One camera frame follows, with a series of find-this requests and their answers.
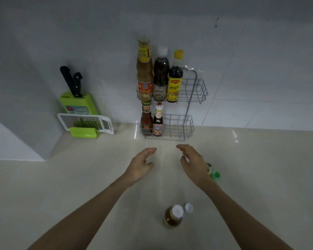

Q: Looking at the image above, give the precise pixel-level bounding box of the red sauce bottle gold cap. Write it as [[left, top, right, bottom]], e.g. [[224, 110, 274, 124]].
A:
[[140, 101, 153, 135]]

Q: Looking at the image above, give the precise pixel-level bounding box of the grey wire two-tier rack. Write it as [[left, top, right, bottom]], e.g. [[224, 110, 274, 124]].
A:
[[136, 67, 209, 141]]

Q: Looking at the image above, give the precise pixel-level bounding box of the dark bottle white cap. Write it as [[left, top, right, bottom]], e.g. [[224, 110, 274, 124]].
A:
[[153, 47, 170, 102]]

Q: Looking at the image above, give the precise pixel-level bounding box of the orange sauce bottle white cap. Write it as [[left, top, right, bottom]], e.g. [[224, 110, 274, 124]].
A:
[[163, 204, 185, 229]]

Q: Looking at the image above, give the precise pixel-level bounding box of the person's left hand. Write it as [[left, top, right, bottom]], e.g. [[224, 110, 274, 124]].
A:
[[124, 147, 157, 186]]

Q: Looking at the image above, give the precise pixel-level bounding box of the dark bottle yellow label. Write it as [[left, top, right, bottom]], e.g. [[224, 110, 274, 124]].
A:
[[166, 50, 185, 103]]

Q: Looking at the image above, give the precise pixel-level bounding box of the person's right hand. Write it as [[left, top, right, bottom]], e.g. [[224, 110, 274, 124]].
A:
[[176, 144, 214, 190]]

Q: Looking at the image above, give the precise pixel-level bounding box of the dark bottle red-white cap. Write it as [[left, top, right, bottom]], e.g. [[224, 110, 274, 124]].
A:
[[153, 102, 164, 136]]

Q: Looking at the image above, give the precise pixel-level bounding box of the small black handle knife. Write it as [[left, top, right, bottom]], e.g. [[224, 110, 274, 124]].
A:
[[73, 72, 83, 98]]

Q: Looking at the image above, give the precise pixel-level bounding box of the tall brown sauce bottle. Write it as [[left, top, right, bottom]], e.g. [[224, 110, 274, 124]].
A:
[[136, 35, 154, 103]]

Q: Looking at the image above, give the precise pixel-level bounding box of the person's right forearm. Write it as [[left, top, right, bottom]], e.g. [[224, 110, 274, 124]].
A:
[[201, 179, 294, 250]]

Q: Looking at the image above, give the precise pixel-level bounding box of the white frame metal grater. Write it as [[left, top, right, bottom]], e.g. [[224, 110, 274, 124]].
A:
[[57, 113, 115, 135]]

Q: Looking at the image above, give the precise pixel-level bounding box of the large black handle knife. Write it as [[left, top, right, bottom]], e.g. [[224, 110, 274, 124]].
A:
[[60, 66, 78, 97]]

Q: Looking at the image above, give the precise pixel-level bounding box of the green plastic grater holder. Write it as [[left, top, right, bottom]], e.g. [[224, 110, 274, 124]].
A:
[[69, 126, 99, 139]]

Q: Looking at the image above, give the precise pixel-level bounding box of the person's left forearm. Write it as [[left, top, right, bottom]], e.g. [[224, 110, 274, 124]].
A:
[[27, 177, 134, 250]]

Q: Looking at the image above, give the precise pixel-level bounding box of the green knife block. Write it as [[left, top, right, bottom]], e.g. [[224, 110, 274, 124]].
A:
[[58, 92, 99, 115]]

